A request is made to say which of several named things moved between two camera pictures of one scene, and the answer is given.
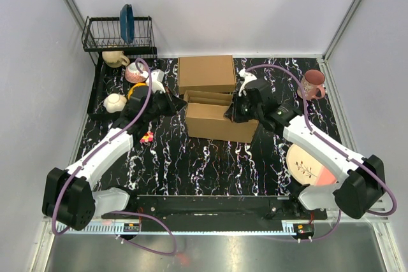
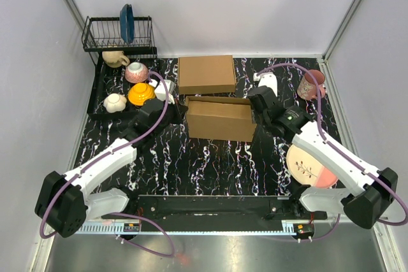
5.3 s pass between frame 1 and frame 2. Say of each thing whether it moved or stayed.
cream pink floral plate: stayed
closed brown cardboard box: stayed
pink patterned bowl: stayed
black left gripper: moved
